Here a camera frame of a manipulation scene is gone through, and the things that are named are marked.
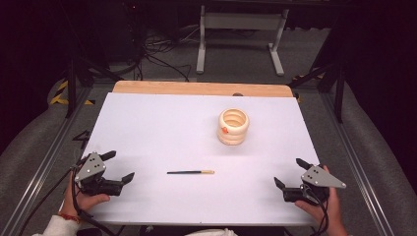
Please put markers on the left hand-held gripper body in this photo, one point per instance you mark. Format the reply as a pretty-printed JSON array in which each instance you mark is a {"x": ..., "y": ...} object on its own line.
[{"x": 90, "y": 168}]

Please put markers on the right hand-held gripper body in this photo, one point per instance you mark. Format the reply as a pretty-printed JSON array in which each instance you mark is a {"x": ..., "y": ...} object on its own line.
[{"x": 319, "y": 178}]

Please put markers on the black paintbrush with wooden end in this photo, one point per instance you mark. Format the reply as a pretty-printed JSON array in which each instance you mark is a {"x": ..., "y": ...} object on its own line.
[{"x": 190, "y": 172}]

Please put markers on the ringed wooden brush holder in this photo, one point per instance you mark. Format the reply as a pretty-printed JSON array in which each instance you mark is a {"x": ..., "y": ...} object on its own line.
[{"x": 232, "y": 134}]

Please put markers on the person's right hand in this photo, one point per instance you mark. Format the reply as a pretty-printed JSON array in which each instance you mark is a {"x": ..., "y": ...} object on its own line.
[{"x": 329, "y": 209}]

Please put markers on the person's left hand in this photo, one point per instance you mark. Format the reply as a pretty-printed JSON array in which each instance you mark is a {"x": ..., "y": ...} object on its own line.
[{"x": 83, "y": 202}]

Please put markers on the white table cover sheet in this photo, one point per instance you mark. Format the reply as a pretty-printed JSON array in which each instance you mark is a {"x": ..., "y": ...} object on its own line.
[{"x": 170, "y": 131}]

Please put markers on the person's white clothing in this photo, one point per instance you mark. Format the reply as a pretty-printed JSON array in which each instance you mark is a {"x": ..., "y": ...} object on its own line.
[{"x": 213, "y": 232}]

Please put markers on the aluminium floor rail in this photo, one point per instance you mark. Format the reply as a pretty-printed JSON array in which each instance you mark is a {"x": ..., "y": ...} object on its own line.
[
  {"x": 355, "y": 167},
  {"x": 42, "y": 167}
]

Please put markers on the white metal desk frame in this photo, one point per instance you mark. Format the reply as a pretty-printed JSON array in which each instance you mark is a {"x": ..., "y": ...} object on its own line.
[{"x": 241, "y": 21}]

